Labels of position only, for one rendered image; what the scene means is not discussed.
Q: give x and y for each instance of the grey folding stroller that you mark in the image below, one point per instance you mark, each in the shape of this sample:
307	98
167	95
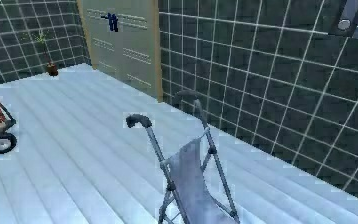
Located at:
190	180

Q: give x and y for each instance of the beige room door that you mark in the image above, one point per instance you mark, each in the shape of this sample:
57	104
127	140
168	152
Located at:
127	46

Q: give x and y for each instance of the house plant in brown pot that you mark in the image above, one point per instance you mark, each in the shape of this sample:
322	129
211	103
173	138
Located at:
51	68

